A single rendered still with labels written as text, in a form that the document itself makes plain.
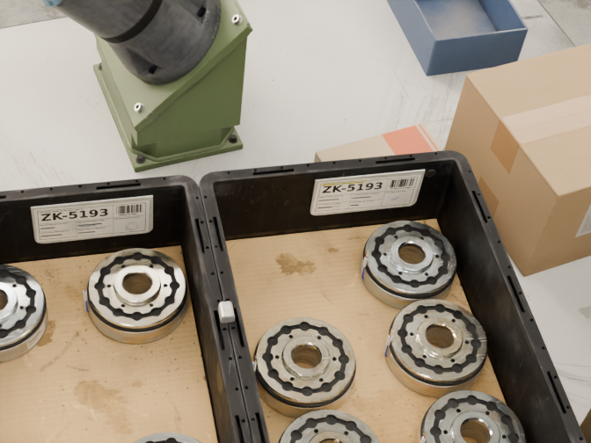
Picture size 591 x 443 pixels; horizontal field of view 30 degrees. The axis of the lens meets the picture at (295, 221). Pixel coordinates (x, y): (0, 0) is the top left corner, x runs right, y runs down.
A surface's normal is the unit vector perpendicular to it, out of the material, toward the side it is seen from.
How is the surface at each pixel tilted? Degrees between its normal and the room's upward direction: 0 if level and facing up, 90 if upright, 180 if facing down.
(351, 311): 0
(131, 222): 90
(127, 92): 43
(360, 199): 90
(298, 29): 0
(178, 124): 90
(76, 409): 0
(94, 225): 90
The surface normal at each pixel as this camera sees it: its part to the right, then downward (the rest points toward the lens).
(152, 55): 0.00, 0.73
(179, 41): 0.36, 0.43
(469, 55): 0.29, 0.75
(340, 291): 0.10, -0.64
